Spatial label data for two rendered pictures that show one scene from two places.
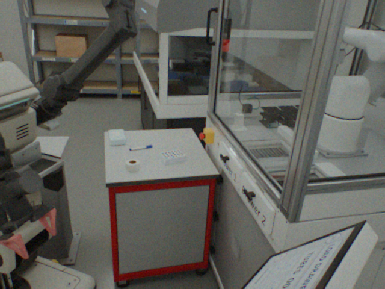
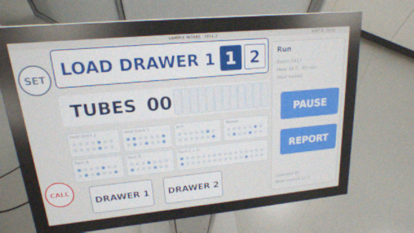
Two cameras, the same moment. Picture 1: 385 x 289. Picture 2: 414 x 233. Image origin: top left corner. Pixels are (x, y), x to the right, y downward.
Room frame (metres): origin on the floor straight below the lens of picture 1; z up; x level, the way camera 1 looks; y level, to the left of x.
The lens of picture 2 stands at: (0.66, 0.00, 1.44)
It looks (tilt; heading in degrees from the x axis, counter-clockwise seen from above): 54 degrees down; 218
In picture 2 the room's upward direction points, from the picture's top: 6 degrees clockwise
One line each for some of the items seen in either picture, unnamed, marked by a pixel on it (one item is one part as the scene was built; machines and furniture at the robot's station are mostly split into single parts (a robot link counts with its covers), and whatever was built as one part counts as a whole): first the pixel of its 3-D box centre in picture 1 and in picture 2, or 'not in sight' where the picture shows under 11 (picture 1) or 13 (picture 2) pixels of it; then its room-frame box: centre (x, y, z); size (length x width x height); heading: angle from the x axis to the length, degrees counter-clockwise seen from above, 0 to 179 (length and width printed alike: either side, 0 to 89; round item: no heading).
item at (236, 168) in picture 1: (230, 163); not in sight; (1.46, -0.17, 0.87); 0.29 x 0.02 x 0.11; 16
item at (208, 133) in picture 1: (207, 135); not in sight; (1.78, -0.06, 0.88); 0.07 x 0.05 x 0.07; 16
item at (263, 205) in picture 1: (255, 200); not in sight; (1.16, -0.25, 0.87); 0.29 x 0.02 x 0.11; 16
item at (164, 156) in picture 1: (172, 157); not in sight; (1.67, 0.13, 0.78); 0.12 x 0.08 x 0.04; 121
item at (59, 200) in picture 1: (47, 201); not in sight; (1.73, 0.89, 0.38); 0.30 x 0.30 x 0.76; 10
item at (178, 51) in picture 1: (206, 46); not in sight; (3.20, -0.03, 1.13); 1.78 x 1.14 x 0.45; 16
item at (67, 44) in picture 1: (72, 45); not in sight; (5.01, 1.87, 0.72); 0.41 x 0.32 x 0.28; 100
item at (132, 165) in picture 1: (132, 165); not in sight; (1.55, 0.33, 0.78); 0.07 x 0.07 x 0.04
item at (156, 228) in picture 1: (156, 204); not in sight; (1.77, 0.23, 0.38); 0.62 x 0.58 x 0.76; 16
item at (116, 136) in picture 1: (117, 136); not in sight; (1.87, 0.49, 0.78); 0.15 x 0.10 x 0.04; 19
